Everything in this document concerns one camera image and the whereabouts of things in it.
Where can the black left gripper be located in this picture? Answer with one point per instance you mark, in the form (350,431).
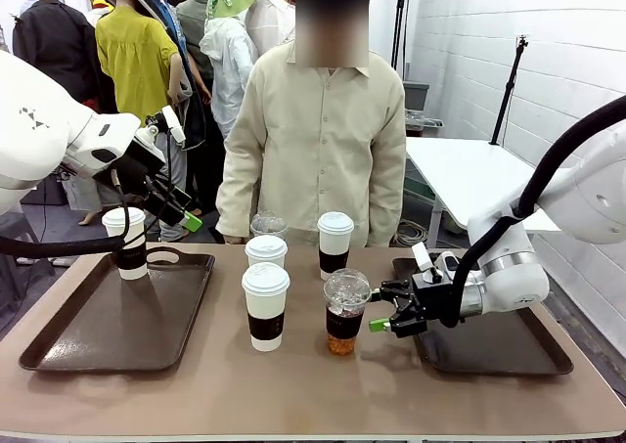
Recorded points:
(139,179)

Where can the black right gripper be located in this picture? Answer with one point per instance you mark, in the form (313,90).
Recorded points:
(433,296)

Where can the clear iced coffee cup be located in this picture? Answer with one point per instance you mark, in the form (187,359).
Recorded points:
(269,225)
(342,325)

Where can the white paper coffee cup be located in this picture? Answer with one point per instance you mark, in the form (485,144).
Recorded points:
(265,306)
(265,252)
(335,242)
(136,262)

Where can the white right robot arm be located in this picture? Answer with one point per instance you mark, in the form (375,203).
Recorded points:
(513,267)

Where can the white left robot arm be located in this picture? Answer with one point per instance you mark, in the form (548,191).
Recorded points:
(29,135)

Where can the brown plastic serving tray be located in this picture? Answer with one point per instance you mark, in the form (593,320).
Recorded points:
(122,330)
(489,350)

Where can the person right hand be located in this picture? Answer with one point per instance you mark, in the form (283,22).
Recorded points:
(235,240)

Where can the black box on floor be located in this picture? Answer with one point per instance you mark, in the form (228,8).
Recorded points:
(44,193)

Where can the mannequin in white jacket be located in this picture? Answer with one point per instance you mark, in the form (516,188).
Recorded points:
(230,71)

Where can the person in beige shirt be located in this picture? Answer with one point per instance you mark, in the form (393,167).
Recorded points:
(318,145)

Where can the white side table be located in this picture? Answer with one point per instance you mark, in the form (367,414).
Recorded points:
(469,179)

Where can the person in blue shirt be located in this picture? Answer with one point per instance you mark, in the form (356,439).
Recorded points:
(173,27)

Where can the clear plastic container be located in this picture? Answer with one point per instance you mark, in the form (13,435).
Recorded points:
(425,122)

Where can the mannequin in white shirt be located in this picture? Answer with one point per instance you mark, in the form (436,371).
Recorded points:
(269,22)

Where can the mannequin in black jacket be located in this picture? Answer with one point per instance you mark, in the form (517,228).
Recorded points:
(54,47)

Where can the grey storage bin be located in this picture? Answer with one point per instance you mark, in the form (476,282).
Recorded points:
(415,96)

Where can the mannequin with yellow red collar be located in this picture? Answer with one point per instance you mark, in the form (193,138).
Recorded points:
(98,10)

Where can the black tripod stand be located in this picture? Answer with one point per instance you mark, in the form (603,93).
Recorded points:
(508,91)

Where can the black light stand pole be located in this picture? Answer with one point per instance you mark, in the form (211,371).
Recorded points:
(398,22)

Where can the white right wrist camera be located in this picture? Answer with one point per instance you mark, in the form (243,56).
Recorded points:
(421,259)

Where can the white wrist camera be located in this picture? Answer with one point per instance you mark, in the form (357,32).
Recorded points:
(421,259)
(173,125)

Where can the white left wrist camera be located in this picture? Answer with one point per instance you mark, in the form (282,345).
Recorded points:
(173,125)

